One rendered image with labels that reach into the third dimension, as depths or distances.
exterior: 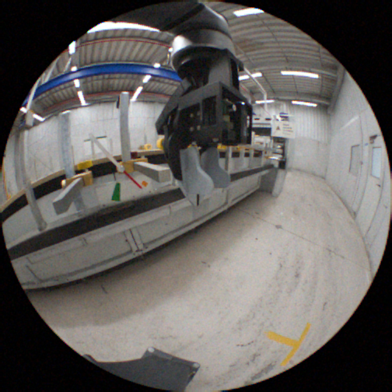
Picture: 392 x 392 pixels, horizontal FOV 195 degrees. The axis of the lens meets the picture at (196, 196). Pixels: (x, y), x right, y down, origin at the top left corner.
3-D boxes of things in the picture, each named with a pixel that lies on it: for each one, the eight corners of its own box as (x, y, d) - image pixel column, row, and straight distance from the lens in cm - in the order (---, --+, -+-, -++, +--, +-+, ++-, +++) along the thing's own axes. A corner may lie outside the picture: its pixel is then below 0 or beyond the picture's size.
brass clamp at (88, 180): (92, 185, 52) (89, 172, 51) (64, 194, 56) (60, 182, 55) (94, 181, 58) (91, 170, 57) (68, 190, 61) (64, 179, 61)
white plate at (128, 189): (154, 193, 57) (151, 173, 54) (100, 209, 55) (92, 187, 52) (153, 193, 57) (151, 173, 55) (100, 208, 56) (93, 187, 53)
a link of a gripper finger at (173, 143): (171, 183, 14) (169, 109, 14) (166, 180, 16) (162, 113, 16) (199, 176, 17) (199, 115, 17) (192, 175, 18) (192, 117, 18)
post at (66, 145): (90, 223, 60) (69, 109, 58) (84, 225, 61) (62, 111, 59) (91, 219, 63) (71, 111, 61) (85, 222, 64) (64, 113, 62)
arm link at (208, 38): (160, 51, 24) (205, 69, 28) (158, 72, 20) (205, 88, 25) (202, 20, 19) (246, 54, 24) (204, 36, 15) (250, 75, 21)
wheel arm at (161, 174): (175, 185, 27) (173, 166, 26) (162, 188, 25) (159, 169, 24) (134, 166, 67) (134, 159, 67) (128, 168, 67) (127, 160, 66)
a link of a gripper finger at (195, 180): (204, 226, 14) (206, 145, 11) (176, 208, 18) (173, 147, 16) (218, 217, 16) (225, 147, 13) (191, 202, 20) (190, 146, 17)
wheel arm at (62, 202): (68, 215, 30) (61, 196, 29) (57, 219, 32) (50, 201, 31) (91, 177, 71) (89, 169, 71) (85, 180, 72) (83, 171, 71)
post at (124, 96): (138, 198, 56) (129, 91, 58) (131, 201, 56) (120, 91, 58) (136, 196, 59) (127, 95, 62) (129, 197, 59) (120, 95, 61)
